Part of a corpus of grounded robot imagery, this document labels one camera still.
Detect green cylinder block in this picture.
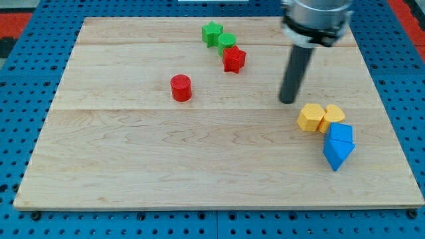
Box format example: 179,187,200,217
217,33,236,56

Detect blue triangle block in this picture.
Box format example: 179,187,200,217
323,139,355,171

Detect yellow hexagon block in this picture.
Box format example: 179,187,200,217
297,103,325,132

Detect light wooden board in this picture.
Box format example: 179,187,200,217
14,17,424,211

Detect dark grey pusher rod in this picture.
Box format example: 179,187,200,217
279,45,314,104

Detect red cylinder block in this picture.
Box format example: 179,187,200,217
170,74,192,102

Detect yellow heart block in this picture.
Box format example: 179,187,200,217
318,104,345,133

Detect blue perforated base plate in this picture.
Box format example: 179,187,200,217
1,0,424,238

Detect green star block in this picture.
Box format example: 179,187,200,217
201,21,224,48

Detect blue cube block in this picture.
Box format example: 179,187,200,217
324,122,353,143

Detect red star block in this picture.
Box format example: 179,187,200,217
222,46,246,74

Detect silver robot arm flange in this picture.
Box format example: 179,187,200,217
281,0,353,48

